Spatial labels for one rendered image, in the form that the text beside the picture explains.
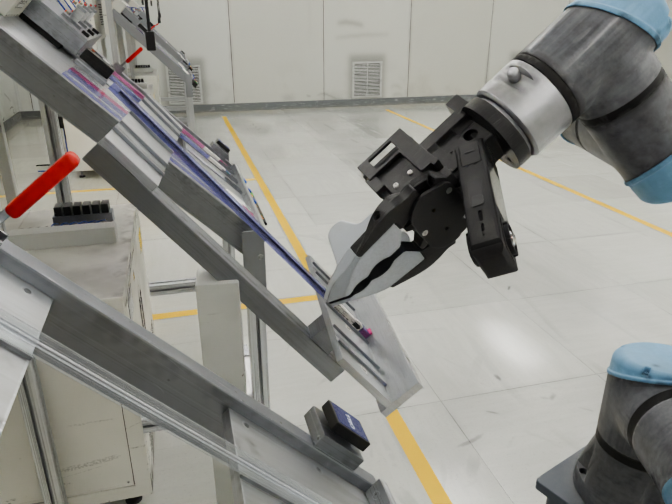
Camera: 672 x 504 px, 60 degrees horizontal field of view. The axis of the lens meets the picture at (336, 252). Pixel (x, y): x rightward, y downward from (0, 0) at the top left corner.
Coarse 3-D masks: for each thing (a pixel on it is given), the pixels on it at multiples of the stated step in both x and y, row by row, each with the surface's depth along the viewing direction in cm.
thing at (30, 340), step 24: (0, 312) 38; (0, 336) 37; (24, 336) 38; (48, 336) 39; (48, 360) 39; (72, 360) 39; (96, 384) 40; (120, 384) 41; (144, 408) 42; (168, 408) 44; (168, 432) 43; (192, 432) 44; (216, 456) 45; (240, 456) 46; (264, 480) 47; (288, 480) 49
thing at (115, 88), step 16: (128, 96) 72; (144, 112) 73; (160, 128) 74; (176, 144) 75; (192, 160) 76; (208, 176) 78; (224, 192) 79; (240, 208) 80; (256, 224) 81; (272, 240) 82; (288, 256) 84; (304, 272) 85; (320, 288) 87; (368, 336) 91
